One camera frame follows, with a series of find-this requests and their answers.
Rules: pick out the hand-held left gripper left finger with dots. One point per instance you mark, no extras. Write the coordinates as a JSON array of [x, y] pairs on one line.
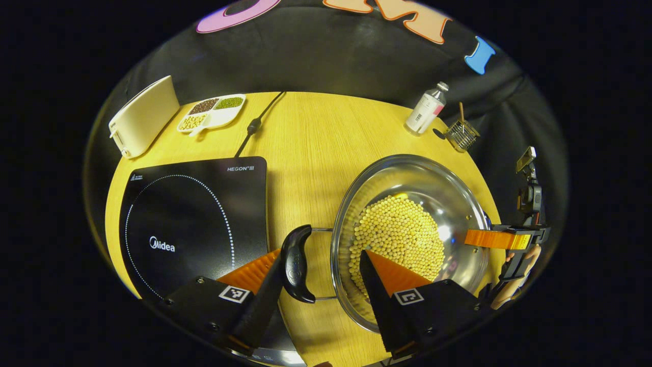
[[260, 316]]

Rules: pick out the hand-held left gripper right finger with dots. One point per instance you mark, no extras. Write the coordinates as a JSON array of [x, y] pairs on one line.
[[379, 306]]

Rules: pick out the clear bottle with pink label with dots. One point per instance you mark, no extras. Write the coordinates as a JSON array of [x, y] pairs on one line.
[[425, 109]]

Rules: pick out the wooden stick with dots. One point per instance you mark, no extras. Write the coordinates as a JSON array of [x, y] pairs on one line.
[[461, 112]]

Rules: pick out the white toaster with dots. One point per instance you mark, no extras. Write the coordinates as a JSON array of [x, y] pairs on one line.
[[145, 114]]

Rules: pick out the pile of yellow soybeans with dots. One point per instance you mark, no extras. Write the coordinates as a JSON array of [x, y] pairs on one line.
[[397, 229]]

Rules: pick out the small black round disc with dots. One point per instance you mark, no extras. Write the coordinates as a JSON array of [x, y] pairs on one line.
[[438, 134]]

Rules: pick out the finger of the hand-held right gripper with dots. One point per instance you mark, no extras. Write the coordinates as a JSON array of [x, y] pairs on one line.
[[489, 238]]

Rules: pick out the white divided plate of beans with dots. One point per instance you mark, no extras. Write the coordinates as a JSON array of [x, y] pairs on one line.
[[219, 118]]

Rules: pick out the black induction cooktop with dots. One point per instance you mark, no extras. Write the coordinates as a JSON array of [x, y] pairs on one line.
[[193, 214]]

